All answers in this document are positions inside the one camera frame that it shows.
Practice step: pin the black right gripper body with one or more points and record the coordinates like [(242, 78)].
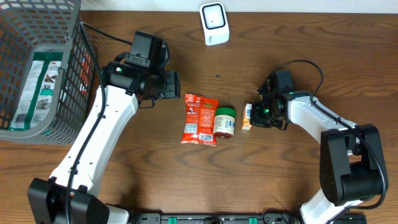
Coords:
[(265, 116)]

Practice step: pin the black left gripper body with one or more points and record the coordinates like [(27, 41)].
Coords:
[(172, 88)]

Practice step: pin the small orange white box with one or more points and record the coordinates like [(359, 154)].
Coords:
[(246, 120)]

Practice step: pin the red candy bag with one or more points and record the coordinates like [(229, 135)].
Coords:
[(199, 120)]

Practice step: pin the green lid white jar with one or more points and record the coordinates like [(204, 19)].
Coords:
[(224, 123)]

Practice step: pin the red tube package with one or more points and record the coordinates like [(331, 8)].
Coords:
[(85, 72)]

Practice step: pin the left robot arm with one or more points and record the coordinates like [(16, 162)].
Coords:
[(70, 194)]

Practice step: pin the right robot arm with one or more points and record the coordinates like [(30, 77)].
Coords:
[(352, 166)]

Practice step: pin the white barcode scanner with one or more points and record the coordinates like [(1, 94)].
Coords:
[(215, 23)]

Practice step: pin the grey plastic mesh basket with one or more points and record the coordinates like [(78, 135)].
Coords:
[(43, 26)]

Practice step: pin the white green 3M package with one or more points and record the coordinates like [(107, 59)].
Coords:
[(37, 93)]

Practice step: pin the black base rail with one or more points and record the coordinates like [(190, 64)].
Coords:
[(268, 218)]

